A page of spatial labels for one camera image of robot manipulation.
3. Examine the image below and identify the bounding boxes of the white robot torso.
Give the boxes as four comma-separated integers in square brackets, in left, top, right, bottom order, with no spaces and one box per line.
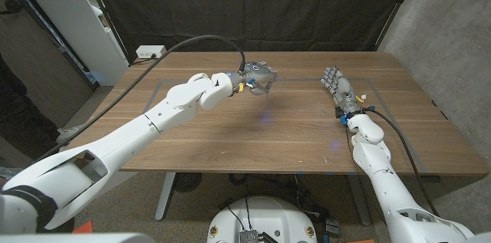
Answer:
[0,231,491,243]

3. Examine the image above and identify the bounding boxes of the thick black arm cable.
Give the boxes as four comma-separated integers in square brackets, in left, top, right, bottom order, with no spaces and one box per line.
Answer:
[28,34,246,166]
[362,107,440,217]

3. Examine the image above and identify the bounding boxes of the grey power adapter box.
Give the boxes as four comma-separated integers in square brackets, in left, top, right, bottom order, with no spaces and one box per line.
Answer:
[325,218,342,237]

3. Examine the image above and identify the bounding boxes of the tall white cabinet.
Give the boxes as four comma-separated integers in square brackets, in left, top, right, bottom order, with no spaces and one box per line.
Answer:
[11,0,130,87]

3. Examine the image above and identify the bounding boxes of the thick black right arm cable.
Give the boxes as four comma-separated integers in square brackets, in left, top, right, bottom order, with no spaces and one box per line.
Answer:
[362,107,440,217]

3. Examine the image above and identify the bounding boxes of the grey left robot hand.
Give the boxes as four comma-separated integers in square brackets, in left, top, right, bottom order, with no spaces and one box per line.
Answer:
[231,61,278,97]

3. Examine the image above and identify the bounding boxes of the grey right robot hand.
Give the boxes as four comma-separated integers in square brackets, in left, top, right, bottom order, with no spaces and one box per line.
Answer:
[321,65,365,117]

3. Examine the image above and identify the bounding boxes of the black backdrop stand pole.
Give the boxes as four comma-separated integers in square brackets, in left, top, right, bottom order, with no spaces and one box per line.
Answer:
[78,0,133,64]
[374,0,420,51]

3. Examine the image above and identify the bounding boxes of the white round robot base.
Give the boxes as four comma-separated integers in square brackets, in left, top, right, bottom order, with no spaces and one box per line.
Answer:
[206,195,318,243]

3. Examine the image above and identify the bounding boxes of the black backdrop cloth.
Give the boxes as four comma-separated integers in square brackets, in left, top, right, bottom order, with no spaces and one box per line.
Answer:
[82,0,421,64]

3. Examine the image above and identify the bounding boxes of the white power strip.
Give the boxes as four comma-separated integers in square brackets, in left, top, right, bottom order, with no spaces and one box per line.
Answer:
[136,44,168,60]

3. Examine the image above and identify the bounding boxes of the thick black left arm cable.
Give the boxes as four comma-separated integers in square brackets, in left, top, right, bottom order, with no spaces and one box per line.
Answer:
[28,34,246,166]

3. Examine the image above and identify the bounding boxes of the black round fan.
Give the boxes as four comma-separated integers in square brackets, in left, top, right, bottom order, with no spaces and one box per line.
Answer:
[173,172,203,193]

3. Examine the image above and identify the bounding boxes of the person in black clothes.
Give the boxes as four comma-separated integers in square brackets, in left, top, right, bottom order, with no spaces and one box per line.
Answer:
[0,53,84,162]

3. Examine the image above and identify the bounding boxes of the grey table leg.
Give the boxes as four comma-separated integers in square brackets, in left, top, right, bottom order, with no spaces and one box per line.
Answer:
[154,172,177,222]
[347,175,372,227]

